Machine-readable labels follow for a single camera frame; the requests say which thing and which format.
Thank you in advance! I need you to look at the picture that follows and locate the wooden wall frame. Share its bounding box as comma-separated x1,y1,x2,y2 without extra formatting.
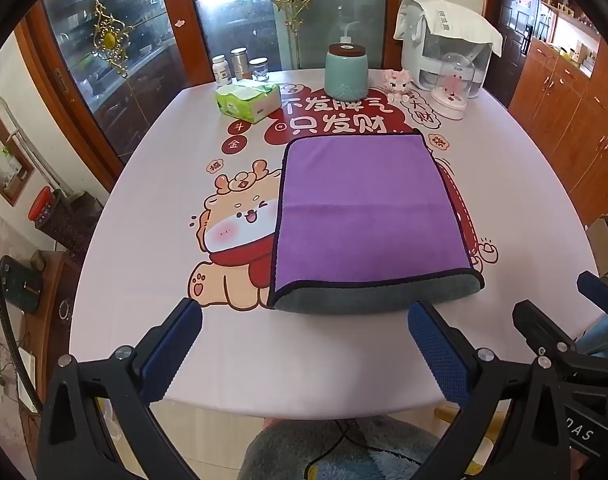
0,99,35,207

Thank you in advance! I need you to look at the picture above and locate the purple and grey towel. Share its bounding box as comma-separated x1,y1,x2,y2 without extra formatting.
267,129,486,316

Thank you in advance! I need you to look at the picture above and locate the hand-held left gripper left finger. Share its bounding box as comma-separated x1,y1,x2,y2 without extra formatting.
36,297,203,480

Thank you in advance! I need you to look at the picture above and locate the light blue cloth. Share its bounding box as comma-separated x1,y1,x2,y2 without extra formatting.
575,316,608,359

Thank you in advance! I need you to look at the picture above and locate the wooden side table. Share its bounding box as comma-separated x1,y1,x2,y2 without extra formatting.
0,249,80,413

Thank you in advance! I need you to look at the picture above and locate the glass dome with pink figure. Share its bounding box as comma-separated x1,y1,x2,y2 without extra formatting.
430,52,473,121

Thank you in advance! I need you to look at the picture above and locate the wooden cabinet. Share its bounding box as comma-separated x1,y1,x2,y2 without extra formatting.
508,7,608,227

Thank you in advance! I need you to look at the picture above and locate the cardboard box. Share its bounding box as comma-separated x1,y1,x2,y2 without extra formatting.
586,215,608,281

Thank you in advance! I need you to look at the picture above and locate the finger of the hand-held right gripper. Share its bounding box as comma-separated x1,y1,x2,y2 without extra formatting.
512,300,580,366
576,270,608,317

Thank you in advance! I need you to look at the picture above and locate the thin black cable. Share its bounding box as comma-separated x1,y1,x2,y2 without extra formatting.
306,419,357,480

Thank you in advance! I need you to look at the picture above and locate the white cloth cover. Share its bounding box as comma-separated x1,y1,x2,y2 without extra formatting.
394,0,505,59

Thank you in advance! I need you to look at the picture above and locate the dark storage jar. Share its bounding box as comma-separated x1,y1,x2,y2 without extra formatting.
38,190,105,262

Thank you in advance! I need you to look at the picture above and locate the metal-lid glass jar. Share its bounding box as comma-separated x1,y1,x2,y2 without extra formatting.
231,48,250,82

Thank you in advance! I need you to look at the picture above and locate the pink toy figurine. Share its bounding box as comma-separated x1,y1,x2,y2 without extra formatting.
384,70,413,99

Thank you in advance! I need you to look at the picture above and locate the white water dispenser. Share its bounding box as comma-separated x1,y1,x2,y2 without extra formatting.
400,0,486,99

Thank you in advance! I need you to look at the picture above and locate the glass sliding door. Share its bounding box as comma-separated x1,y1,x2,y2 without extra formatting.
26,0,399,163

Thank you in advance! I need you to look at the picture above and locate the red lid jar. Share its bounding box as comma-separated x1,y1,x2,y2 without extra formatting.
28,186,55,226

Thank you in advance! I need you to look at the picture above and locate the dark brown door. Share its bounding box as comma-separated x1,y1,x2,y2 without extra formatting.
493,0,543,107

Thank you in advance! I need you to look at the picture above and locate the grey fluffy seat cushion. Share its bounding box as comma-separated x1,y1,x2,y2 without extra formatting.
248,416,447,480

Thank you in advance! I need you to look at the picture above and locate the green tissue pack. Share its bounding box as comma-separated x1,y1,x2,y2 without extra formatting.
215,82,282,125

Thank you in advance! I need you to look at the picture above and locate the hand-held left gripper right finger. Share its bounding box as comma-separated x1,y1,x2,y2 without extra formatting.
408,301,575,480

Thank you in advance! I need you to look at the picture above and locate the white pill bottle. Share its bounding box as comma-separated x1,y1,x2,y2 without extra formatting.
213,56,233,87

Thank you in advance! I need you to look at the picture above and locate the teal ceramic pump jar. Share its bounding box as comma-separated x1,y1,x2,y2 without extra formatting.
325,21,369,101

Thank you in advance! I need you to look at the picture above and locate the printed cartoon tablecloth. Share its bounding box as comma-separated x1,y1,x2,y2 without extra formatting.
68,67,608,408

